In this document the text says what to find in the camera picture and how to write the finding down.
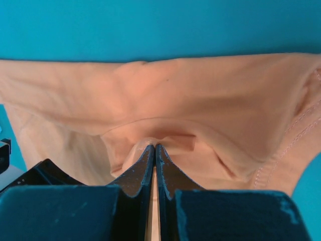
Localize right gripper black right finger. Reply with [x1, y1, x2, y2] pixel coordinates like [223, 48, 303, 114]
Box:
[155, 145, 310, 240]

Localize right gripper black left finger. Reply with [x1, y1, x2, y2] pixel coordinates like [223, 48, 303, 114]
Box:
[1, 145, 154, 240]

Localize orange t shirt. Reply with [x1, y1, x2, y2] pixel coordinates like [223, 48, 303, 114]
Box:
[1, 53, 320, 240]

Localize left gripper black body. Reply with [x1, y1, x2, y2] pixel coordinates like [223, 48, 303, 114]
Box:
[0, 139, 12, 174]

